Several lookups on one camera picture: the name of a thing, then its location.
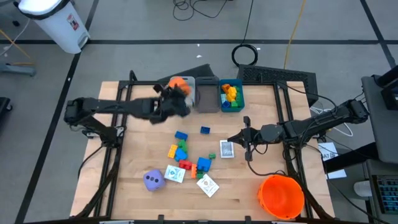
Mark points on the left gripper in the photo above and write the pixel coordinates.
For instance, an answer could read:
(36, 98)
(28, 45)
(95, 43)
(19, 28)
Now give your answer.
(168, 109)

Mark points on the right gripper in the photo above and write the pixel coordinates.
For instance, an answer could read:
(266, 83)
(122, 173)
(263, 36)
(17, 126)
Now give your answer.
(264, 133)

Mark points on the orange foam die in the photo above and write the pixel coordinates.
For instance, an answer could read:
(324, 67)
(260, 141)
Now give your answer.
(179, 83)

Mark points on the patterned back playing card deck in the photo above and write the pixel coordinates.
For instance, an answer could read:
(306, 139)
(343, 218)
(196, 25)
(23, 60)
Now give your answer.
(227, 149)

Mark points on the small green toy block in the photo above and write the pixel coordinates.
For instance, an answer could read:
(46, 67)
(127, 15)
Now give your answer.
(200, 175)
(212, 155)

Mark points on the blue studded toy brick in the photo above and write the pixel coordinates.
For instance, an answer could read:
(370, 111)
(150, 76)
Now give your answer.
(205, 130)
(181, 135)

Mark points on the large blue toy block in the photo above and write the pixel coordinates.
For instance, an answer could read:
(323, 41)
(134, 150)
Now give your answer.
(204, 164)

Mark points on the yellow toy block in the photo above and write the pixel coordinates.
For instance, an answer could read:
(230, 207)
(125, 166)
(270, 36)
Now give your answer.
(172, 151)
(231, 95)

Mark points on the brown print playing card deck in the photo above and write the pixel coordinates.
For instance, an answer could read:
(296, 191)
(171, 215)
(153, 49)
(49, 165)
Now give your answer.
(207, 185)

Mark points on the red toy block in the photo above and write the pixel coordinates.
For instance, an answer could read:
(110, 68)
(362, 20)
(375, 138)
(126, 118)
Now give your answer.
(185, 164)

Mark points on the light blue toy block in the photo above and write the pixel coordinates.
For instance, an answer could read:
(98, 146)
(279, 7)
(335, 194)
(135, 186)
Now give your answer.
(181, 155)

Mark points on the teal print playing card deck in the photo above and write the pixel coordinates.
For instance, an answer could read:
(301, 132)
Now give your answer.
(174, 173)

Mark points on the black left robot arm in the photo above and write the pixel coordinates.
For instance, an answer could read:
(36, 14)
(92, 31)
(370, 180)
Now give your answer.
(124, 107)

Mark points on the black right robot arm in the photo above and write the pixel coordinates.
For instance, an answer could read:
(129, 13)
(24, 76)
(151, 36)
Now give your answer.
(326, 119)

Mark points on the white plastic bin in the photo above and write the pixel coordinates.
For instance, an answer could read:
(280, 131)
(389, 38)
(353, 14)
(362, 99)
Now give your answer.
(189, 105)

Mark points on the teal plastic bin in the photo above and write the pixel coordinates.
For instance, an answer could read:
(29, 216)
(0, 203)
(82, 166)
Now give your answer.
(242, 109)

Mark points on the grey plastic bin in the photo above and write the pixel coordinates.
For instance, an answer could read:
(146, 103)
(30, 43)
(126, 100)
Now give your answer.
(207, 99)

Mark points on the orange pumpkin bucket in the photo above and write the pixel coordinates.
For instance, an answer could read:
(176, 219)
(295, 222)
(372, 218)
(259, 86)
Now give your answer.
(281, 197)

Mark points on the black perforated panel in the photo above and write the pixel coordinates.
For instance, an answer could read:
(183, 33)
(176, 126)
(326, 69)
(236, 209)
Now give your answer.
(280, 74)

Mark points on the white printed paper sheet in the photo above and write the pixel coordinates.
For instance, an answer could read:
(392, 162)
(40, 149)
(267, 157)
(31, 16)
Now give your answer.
(326, 149)

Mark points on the purple foam die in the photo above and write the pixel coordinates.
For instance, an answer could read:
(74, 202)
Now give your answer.
(154, 185)

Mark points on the white trash can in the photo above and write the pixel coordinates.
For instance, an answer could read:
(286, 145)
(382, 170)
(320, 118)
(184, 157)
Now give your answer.
(59, 28)

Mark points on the white rounded object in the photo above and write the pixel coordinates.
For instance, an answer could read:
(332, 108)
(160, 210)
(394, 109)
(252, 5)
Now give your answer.
(363, 188)

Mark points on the grey side cart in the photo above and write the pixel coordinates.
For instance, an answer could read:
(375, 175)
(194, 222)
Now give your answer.
(382, 133)

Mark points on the grey stand foot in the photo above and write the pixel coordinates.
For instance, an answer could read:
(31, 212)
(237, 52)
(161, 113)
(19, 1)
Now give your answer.
(18, 69)

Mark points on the backlit keyboard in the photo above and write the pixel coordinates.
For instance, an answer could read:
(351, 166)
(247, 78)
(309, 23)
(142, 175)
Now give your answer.
(387, 194)

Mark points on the black aluminium table frame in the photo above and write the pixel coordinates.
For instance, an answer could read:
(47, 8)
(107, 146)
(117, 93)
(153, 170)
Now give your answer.
(143, 83)

